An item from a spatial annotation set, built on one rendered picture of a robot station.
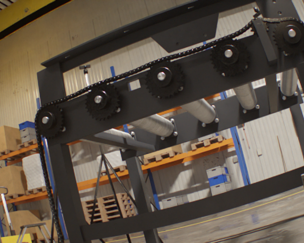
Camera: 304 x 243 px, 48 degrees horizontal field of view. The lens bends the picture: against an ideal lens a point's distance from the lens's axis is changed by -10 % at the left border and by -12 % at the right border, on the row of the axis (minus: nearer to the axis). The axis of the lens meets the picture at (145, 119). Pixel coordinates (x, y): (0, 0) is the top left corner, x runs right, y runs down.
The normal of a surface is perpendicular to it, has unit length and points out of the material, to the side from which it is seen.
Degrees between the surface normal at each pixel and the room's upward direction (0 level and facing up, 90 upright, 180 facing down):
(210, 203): 90
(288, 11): 90
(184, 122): 90
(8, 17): 90
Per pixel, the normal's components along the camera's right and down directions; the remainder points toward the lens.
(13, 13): -0.35, -0.15
